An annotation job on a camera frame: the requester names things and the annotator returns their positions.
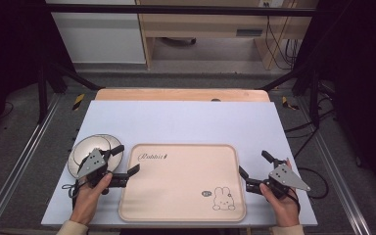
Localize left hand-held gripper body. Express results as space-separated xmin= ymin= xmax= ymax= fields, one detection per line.
xmin=76 ymin=147 xmax=129 ymax=196

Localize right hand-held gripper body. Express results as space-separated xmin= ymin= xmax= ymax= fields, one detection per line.
xmin=245 ymin=158 xmax=311 ymax=200

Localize round silver plate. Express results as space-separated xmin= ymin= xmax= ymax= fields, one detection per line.
xmin=95 ymin=133 xmax=125 ymax=173
xmin=67 ymin=135 xmax=113 ymax=180

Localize beige tray with rabbit print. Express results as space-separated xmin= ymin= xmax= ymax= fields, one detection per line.
xmin=117 ymin=143 xmax=248 ymax=223

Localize person's right hand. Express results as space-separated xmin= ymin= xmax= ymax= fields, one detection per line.
xmin=258 ymin=158 xmax=302 ymax=228

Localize person's left hand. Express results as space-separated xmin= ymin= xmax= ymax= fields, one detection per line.
xmin=70 ymin=172 xmax=114 ymax=227

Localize yellow black tape strip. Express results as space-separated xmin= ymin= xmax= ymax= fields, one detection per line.
xmin=280 ymin=95 xmax=301 ymax=112
xmin=71 ymin=93 xmax=86 ymax=112

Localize white board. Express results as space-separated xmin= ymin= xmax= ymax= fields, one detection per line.
xmin=40 ymin=100 xmax=318 ymax=228

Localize black metal stand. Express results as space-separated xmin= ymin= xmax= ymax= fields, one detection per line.
xmin=36 ymin=58 xmax=103 ymax=125
xmin=259 ymin=63 xmax=321 ymax=129

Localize wooden table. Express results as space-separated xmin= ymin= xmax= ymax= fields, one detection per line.
xmin=94 ymin=87 xmax=271 ymax=103

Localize white cabinet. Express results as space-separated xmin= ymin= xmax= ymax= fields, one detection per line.
xmin=44 ymin=0 xmax=147 ymax=66

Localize black curtain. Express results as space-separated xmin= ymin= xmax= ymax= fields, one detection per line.
xmin=0 ymin=0 xmax=76 ymax=145
xmin=293 ymin=0 xmax=376 ymax=197

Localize wooden background desk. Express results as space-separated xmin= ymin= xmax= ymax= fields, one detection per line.
xmin=134 ymin=0 xmax=319 ymax=71

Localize black floor cable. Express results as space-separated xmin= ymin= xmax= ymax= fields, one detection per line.
xmin=284 ymin=109 xmax=337 ymax=201

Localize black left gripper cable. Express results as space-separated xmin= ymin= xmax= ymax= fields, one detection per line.
xmin=61 ymin=178 xmax=89 ymax=211

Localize aluminium floor rail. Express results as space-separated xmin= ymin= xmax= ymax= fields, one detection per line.
xmin=296 ymin=97 xmax=372 ymax=235
xmin=0 ymin=93 xmax=63 ymax=235

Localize black hanging cables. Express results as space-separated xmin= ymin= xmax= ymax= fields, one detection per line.
xmin=264 ymin=15 xmax=298 ymax=71

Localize black horizontal frame bar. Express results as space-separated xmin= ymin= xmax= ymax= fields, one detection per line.
xmin=44 ymin=3 xmax=318 ymax=18

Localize white wall socket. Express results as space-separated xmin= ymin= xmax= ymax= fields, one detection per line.
xmin=258 ymin=0 xmax=286 ymax=9

